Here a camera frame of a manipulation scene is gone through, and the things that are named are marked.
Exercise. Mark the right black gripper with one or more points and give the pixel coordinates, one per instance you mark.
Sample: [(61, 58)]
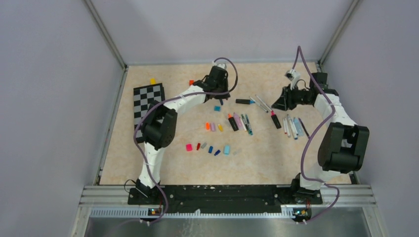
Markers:
[(285, 102)]

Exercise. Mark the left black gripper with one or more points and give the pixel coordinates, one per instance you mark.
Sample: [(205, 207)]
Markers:
[(223, 97)]

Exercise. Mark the red cap whiteboard marker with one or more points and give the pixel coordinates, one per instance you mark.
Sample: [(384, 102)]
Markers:
[(284, 126)]

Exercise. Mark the grey cap acrylic marker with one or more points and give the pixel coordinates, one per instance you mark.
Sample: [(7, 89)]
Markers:
[(289, 133)]

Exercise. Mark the black slim pen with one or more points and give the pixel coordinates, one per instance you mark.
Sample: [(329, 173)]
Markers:
[(304, 128)]

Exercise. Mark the black blue cap highlighter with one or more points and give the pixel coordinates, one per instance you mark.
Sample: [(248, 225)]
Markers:
[(244, 101)]

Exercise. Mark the blue deli whiteboard marker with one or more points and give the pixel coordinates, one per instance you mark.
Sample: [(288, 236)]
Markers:
[(293, 128)]

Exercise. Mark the light blue pastel highlighter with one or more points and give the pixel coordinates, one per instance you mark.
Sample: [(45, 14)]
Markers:
[(299, 129)]

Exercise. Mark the black orange cap highlighter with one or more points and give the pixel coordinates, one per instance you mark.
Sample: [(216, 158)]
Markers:
[(233, 122)]

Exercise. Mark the clear green gel pen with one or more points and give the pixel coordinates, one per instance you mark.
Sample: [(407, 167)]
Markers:
[(246, 124)]

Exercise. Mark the light blue highlighter cap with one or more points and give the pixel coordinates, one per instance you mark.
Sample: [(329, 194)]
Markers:
[(226, 150)]

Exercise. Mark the clear teal gel pen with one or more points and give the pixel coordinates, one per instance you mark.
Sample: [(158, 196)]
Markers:
[(249, 125)]

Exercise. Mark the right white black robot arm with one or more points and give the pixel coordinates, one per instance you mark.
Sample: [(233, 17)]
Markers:
[(343, 147)]

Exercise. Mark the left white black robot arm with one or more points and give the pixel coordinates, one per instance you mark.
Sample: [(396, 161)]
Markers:
[(158, 126)]

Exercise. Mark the black grey checkerboard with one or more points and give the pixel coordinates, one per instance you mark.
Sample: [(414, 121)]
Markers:
[(143, 96)]

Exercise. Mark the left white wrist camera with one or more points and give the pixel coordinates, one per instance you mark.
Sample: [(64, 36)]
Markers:
[(223, 66)]

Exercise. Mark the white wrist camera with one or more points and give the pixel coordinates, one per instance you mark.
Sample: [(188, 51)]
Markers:
[(223, 66), (293, 76)]

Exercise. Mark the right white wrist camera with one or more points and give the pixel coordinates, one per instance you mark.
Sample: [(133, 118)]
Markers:
[(293, 76)]

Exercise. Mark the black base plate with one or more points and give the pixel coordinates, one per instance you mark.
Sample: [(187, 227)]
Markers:
[(224, 199)]

